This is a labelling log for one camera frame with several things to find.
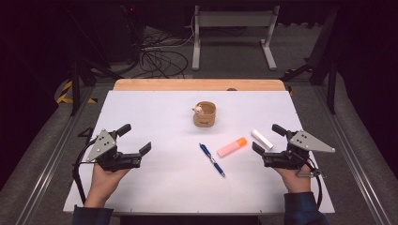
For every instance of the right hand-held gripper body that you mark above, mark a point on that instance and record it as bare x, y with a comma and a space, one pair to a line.
291, 156

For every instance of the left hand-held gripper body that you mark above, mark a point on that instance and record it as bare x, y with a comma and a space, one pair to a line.
108, 157

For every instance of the white stick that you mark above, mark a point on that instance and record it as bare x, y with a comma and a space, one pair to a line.
262, 139

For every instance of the pink highlighter with orange cap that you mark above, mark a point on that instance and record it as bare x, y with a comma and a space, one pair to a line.
230, 148

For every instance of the blue ballpoint pen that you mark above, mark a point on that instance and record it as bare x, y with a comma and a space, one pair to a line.
212, 161

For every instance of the tan bear pen holder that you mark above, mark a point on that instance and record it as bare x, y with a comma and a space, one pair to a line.
205, 115

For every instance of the person's left hand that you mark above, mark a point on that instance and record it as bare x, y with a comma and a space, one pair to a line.
106, 181

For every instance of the person's right hand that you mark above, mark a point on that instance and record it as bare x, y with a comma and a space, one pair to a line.
294, 179

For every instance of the grey carabiner clip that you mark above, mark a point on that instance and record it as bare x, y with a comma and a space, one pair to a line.
308, 174

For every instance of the white table sheet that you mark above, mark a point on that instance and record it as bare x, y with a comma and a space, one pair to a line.
175, 184

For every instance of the black tripod stand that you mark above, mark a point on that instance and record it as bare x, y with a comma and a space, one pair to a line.
331, 87
75, 87

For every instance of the wooden table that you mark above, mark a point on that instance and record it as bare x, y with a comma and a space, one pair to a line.
175, 85

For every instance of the yellow and black floor tape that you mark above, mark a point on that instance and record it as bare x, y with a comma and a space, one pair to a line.
64, 93

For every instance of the black equipment box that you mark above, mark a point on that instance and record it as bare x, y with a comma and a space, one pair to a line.
122, 31

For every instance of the grey metal stand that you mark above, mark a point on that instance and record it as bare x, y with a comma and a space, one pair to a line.
234, 19

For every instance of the aluminium floor rail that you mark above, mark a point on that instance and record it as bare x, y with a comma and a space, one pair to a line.
50, 165
353, 165

